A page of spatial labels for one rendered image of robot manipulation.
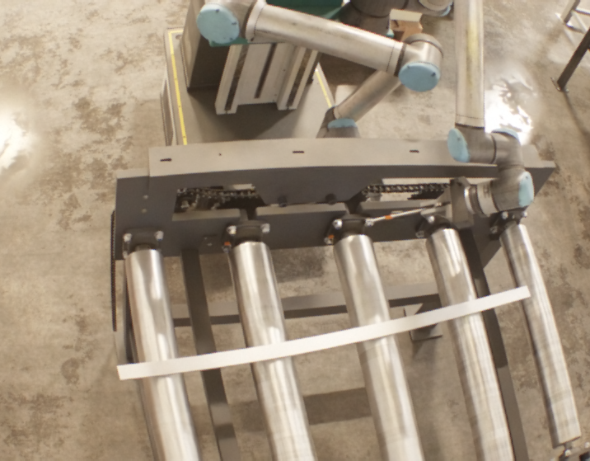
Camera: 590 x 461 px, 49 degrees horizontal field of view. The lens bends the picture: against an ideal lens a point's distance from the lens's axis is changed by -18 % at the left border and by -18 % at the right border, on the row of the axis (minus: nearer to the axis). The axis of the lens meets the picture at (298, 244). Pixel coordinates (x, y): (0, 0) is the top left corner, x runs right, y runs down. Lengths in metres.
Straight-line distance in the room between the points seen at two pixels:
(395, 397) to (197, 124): 1.52
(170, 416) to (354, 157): 0.81
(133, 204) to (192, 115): 1.18
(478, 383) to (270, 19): 1.21
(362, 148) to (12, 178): 1.81
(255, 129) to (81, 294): 0.98
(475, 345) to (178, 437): 0.88
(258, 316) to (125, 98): 1.82
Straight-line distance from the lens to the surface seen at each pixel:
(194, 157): 1.85
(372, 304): 2.04
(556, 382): 2.23
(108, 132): 3.39
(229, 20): 2.12
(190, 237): 2.10
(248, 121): 3.06
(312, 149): 1.93
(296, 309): 2.63
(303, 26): 2.12
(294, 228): 2.16
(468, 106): 1.93
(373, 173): 1.99
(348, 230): 2.17
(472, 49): 1.93
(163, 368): 1.84
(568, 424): 2.21
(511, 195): 1.97
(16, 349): 2.87
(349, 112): 2.50
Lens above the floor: 2.64
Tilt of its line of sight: 57 degrees down
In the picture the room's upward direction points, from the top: 24 degrees clockwise
